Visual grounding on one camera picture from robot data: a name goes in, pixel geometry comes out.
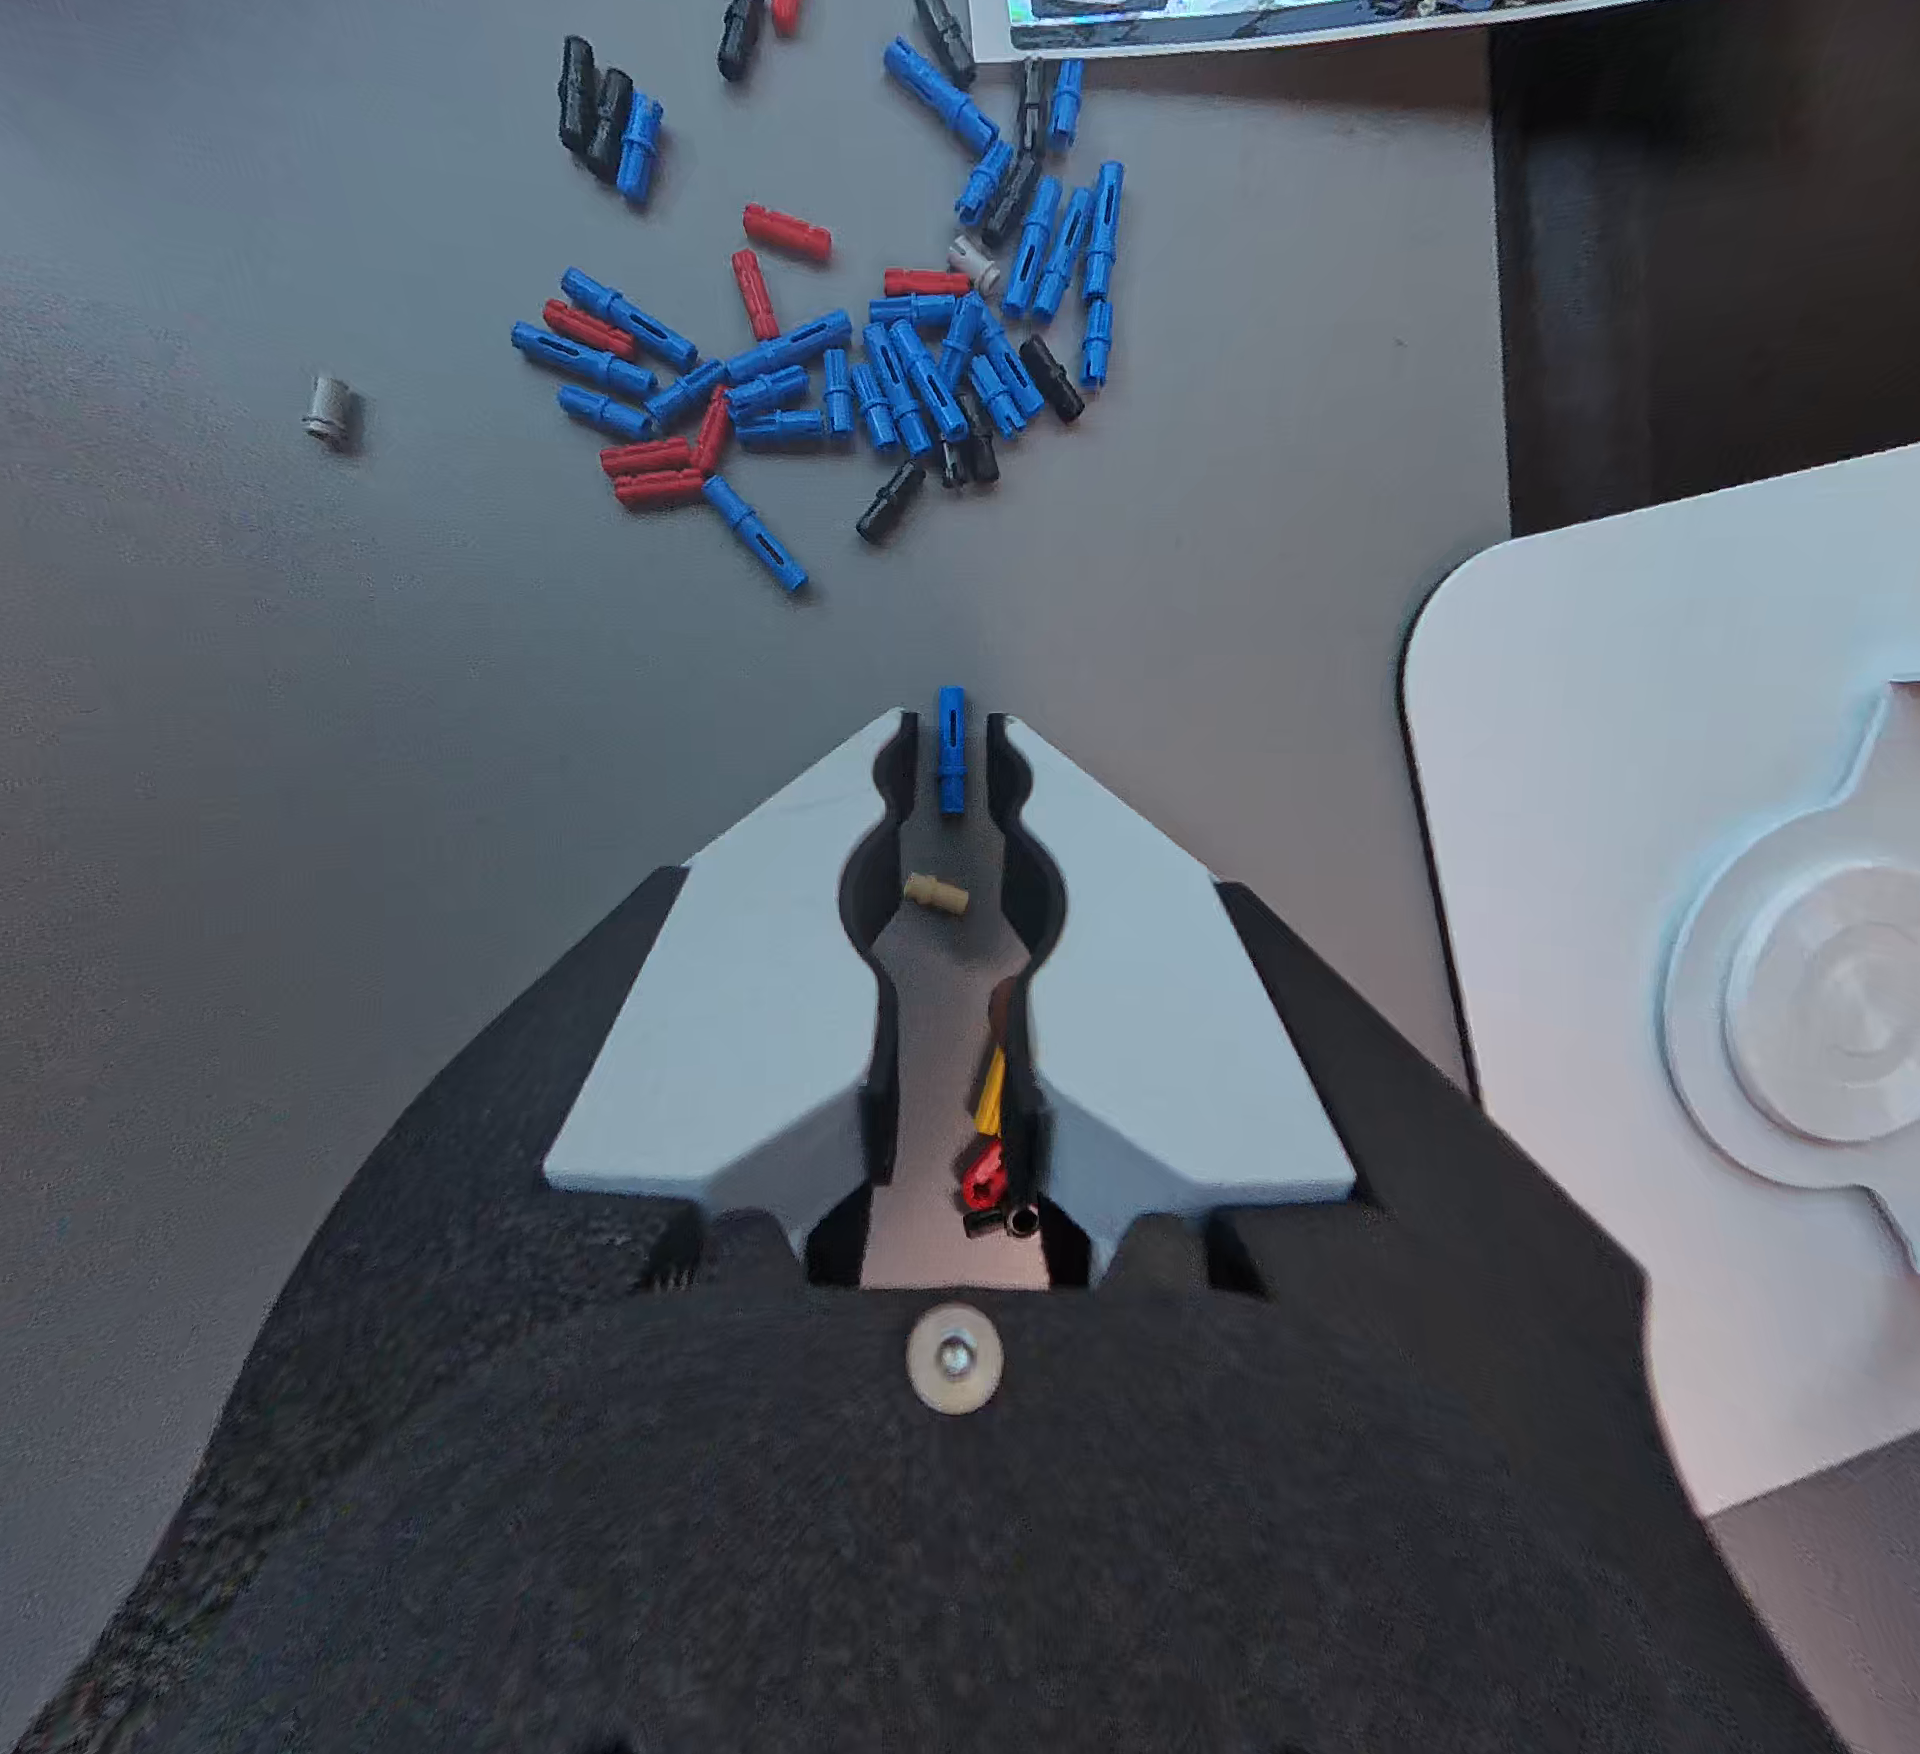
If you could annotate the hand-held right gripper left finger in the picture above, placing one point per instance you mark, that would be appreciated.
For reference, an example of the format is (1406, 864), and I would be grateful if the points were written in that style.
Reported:
(703, 1034)

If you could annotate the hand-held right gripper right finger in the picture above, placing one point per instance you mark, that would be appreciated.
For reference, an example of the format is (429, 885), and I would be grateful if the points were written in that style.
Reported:
(1200, 1034)

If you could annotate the blue connector pin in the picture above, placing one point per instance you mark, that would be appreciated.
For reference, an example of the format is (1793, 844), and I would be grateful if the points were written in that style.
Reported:
(950, 749)

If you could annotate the pile of blue pins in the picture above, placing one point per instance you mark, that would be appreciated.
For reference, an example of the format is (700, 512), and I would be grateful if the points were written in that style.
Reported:
(840, 343)

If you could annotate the pile of mixed bricks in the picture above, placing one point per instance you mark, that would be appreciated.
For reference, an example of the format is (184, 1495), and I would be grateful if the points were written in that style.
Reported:
(991, 1110)

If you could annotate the tan connector pin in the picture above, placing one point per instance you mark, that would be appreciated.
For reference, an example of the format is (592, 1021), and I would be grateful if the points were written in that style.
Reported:
(934, 892)

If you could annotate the silver monitor stand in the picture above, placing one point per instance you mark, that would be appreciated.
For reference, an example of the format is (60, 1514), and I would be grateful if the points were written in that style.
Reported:
(1575, 884)

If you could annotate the small grey pin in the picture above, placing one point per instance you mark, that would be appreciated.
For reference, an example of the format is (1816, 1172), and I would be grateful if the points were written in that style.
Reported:
(329, 410)

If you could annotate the black connector pin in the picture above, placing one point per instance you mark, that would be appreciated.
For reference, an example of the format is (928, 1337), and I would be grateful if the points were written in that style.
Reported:
(577, 92)

